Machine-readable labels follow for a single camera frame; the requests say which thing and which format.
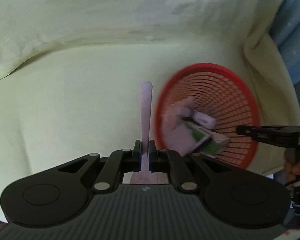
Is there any sofa with green cover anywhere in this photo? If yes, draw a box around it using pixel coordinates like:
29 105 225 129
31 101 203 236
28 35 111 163
0 0 300 224

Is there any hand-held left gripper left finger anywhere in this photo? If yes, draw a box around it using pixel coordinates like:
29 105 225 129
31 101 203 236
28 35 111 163
57 140 142 194

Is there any white tissue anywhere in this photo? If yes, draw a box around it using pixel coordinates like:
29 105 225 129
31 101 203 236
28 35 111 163
162 97 196 156

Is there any green and white box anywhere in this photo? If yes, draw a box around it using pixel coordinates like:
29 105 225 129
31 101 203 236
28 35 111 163
184 121 231 157

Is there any person's right hand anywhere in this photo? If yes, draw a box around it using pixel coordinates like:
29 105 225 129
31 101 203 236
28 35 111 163
284 147 300 183

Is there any red plastic mesh basket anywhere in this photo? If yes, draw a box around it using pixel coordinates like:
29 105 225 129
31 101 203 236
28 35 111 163
154 64 261 169

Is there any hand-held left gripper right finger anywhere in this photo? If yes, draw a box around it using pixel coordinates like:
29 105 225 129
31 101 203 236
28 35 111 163
148 140 231 193

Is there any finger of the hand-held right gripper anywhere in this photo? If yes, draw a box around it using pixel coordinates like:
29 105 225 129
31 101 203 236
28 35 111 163
236 125 280 144

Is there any blue-green curtain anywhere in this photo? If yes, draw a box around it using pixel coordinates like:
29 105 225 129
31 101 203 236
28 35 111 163
267 0 300 86

